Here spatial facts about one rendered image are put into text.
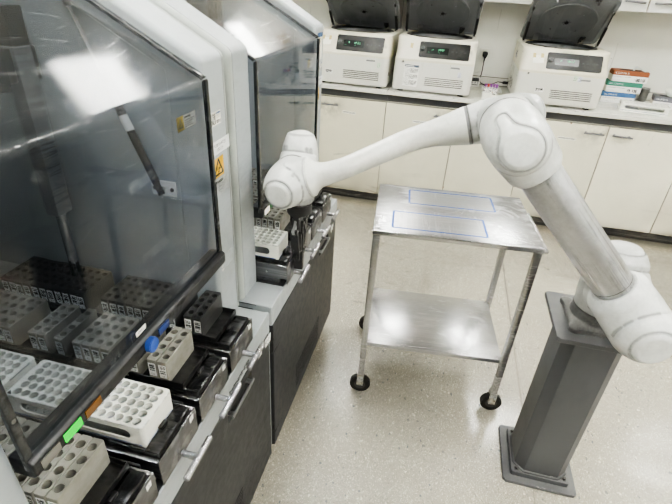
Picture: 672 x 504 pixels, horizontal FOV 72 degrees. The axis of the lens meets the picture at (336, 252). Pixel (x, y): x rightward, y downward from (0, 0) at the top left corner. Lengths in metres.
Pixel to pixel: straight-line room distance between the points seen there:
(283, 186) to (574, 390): 1.15
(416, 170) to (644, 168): 1.57
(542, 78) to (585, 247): 2.47
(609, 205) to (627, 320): 2.67
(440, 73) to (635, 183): 1.59
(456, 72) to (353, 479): 2.70
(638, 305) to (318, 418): 1.28
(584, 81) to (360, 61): 1.51
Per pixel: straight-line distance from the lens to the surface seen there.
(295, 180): 1.15
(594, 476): 2.21
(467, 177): 3.75
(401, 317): 2.15
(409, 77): 3.59
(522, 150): 1.05
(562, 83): 3.64
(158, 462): 0.99
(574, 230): 1.22
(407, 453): 2.01
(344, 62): 3.65
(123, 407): 1.02
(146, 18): 1.10
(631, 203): 4.01
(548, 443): 1.94
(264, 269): 1.49
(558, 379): 1.73
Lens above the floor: 1.59
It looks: 31 degrees down
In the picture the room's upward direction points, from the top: 4 degrees clockwise
